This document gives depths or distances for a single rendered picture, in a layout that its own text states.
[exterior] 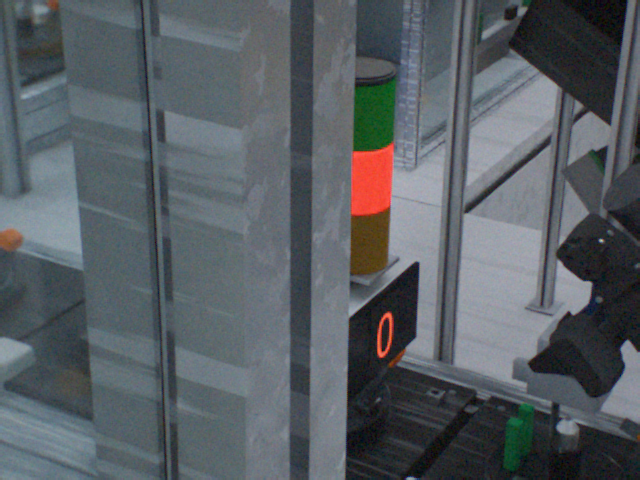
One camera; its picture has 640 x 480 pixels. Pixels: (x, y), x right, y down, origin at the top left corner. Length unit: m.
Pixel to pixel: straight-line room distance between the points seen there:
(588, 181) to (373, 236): 0.45
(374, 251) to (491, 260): 0.95
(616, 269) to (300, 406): 0.91
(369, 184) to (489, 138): 1.43
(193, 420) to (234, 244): 0.03
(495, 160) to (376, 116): 1.35
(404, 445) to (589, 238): 0.32
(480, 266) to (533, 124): 0.60
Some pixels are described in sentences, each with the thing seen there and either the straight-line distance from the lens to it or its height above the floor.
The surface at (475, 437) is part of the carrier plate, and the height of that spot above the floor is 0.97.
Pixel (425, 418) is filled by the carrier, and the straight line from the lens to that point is 1.34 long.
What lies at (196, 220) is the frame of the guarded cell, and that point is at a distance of 0.17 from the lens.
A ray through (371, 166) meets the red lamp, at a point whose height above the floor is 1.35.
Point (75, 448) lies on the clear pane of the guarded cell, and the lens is 0.18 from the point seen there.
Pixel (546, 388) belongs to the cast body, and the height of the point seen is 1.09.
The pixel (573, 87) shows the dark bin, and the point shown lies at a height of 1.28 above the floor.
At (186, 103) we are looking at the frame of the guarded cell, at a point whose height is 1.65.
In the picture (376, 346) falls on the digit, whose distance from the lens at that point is 1.00.
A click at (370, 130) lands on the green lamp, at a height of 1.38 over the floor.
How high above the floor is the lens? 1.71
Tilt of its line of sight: 26 degrees down
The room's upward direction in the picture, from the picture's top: 1 degrees clockwise
